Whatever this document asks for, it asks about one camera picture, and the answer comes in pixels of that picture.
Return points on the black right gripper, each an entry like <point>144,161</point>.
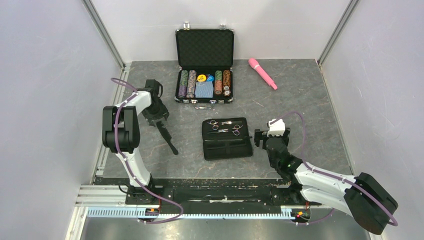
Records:
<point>258,136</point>

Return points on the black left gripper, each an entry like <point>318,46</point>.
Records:
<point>163,112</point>

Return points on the purple handled scissors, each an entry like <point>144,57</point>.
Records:
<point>234,130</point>

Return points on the black tail comb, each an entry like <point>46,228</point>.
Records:
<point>166,136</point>

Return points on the black zippered tool pouch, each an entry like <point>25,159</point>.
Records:
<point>221,146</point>

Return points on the silver scissors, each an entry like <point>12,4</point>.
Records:
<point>215,124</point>

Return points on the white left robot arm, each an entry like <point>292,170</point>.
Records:
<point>121,129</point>

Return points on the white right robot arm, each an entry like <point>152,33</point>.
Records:
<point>362,197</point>

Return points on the purple green chip stack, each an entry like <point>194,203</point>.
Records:
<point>183,84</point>

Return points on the purple grey chip stack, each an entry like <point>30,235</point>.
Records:
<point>191,84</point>

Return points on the blue playing card deck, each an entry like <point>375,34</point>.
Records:
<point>204,90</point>

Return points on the yellow dealer button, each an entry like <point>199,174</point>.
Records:
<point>201,78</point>

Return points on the green orange chip stack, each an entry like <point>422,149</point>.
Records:
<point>218,82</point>

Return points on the brown orange chip stack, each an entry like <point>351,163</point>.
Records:
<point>226,82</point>

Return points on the pink wand massager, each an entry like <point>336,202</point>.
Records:
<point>254,64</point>

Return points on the black poker chip case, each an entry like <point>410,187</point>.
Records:
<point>205,50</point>

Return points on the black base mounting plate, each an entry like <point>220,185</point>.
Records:
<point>218,195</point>

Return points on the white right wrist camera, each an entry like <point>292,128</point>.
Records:
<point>276,128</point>

